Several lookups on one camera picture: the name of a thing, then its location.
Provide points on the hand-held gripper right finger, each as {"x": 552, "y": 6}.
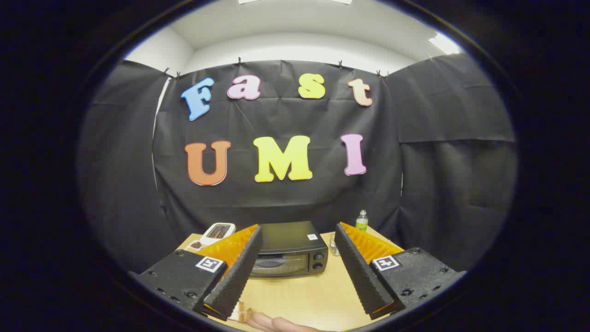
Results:
{"x": 362, "y": 276}

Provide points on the black toaster oven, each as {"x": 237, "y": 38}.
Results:
{"x": 288, "y": 240}

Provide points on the ceiling light panel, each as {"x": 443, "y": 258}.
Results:
{"x": 295, "y": 1}
{"x": 445, "y": 44}

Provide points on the white pop-up toaster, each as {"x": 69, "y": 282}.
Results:
{"x": 216, "y": 233}

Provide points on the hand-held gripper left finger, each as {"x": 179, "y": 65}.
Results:
{"x": 237, "y": 276}

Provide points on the white food plate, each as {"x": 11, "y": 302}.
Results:
{"x": 240, "y": 313}

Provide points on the green drink bottle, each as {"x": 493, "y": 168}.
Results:
{"x": 362, "y": 223}

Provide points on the clear glass cup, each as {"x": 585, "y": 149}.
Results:
{"x": 333, "y": 249}

